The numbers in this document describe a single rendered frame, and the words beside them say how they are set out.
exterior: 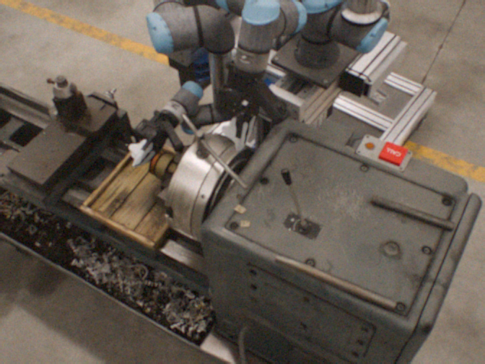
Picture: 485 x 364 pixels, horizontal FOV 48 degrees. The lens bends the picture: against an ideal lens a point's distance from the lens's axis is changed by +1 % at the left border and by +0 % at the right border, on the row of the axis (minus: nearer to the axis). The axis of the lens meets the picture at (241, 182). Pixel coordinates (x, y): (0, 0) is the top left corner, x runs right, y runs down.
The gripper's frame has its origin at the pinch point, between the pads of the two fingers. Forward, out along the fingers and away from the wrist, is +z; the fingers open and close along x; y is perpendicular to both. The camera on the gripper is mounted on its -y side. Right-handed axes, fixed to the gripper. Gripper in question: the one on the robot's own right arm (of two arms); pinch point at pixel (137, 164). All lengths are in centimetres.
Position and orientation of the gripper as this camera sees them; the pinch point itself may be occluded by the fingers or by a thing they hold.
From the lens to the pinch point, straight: 171.3
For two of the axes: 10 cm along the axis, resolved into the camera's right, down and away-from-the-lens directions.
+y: -8.5, -4.2, 3.0
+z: -5.2, 7.3, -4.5
